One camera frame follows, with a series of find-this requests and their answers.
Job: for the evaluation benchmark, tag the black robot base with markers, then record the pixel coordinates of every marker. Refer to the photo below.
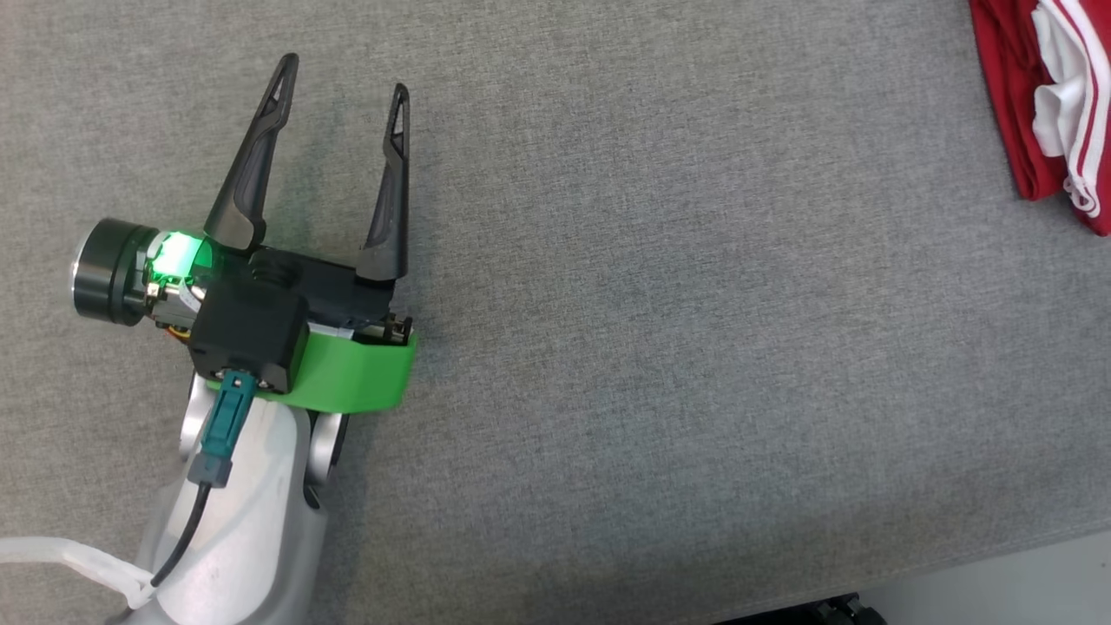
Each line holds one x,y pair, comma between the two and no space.
807,612

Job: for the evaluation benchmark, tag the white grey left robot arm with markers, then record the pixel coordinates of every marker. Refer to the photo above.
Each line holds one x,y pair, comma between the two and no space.
252,521

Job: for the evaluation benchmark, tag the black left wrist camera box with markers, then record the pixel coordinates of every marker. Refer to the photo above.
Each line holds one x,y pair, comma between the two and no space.
252,334

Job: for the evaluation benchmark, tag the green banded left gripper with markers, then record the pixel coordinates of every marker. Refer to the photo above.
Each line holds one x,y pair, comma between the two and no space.
356,378

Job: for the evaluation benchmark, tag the red jersey with number print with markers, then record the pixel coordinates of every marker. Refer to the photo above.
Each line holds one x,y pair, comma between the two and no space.
1007,104

